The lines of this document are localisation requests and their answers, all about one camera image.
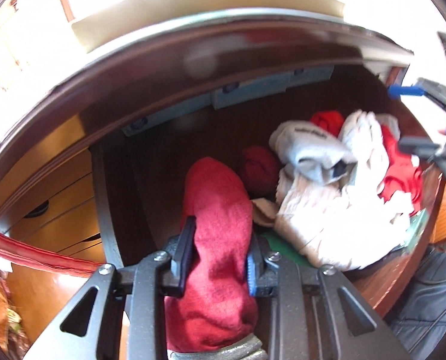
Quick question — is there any person's dark jacket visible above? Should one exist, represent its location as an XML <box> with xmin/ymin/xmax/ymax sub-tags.
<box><xmin>390</xmin><ymin>243</ymin><xmax>446</xmax><ymax>360</ymax></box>

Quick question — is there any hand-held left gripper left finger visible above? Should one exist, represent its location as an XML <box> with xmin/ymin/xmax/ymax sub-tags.
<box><xmin>22</xmin><ymin>215</ymin><xmax>198</xmax><ymax>360</ymax></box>

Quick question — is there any dark wooden dresser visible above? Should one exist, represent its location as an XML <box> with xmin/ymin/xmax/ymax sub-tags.
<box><xmin>0</xmin><ymin>9</ymin><xmax>415</xmax><ymax>241</ymax></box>

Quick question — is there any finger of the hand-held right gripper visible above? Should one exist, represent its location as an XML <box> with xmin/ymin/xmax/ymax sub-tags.
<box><xmin>399</xmin><ymin>114</ymin><xmax>446</xmax><ymax>192</ymax></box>
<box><xmin>387</xmin><ymin>77</ymin><xmax>446</xmax><ymax>111</ymax></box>

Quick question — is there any red fabric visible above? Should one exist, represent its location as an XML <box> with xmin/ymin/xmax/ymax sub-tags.
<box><xmin>0</xmin><ymin>230</ymin><xmax>101</xmax><ymax>279</ymax></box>

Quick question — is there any dark red sock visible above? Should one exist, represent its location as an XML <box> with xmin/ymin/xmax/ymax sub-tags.
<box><xmin>164</xmin><ymin>157</ymin><xmax>263</xmax><ymax>354</ymax></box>
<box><xmin>241</xmin><ymin>146</ymin><xmax>282</xmax><ymax>197</ymax></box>

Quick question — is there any bright red underwear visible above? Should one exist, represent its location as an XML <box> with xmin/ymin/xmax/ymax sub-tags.
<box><xmin>309</xmin><ymin>110</ymin><xmax>425</xmax><ymax>214</ymax></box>

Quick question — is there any grey and white sock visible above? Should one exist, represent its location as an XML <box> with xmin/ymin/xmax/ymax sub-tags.
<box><xmin>269</xmin><ymin>120</ymin><xmax>359</xmax><ymax>185</ymax></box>

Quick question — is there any beige underwear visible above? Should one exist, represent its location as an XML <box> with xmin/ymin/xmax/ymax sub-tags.
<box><xmin>273</xmin><ymin>174</ymin><xmax>415</xmax><ymax>272</ymax></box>

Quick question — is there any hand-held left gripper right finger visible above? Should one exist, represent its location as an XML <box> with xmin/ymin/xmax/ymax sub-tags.
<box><xmin>245</xmin><ymin>233</ymin><xmax>411</xmax><ymax>360</ymax></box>

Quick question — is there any light wooden cabinet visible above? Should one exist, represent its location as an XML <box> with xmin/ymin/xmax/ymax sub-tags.
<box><xmin>0</xmin><ymin>114</ymin><xmax>109</xmax><ymax>344</ymax></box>

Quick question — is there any dark red rolled sock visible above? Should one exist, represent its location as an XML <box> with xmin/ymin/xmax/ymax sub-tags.
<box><xmin>241</xmin><ymin>146</ymin><xmax>282</xmax><ymax>197</ymax></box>

